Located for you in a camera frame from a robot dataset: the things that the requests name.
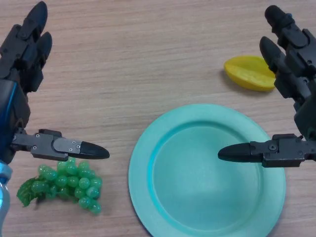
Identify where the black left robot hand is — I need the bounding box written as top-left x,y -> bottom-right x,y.
0,1 -> 110,165

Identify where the green grape bunch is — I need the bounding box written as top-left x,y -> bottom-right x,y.
16,158 -> 103,217

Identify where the yellow starfruit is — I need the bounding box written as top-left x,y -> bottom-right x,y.
224,56 -> 277,92

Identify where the teal round plate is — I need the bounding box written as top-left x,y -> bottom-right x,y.
128,103 -> 286,237

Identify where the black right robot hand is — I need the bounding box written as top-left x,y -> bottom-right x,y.
217,6 -> 316,168

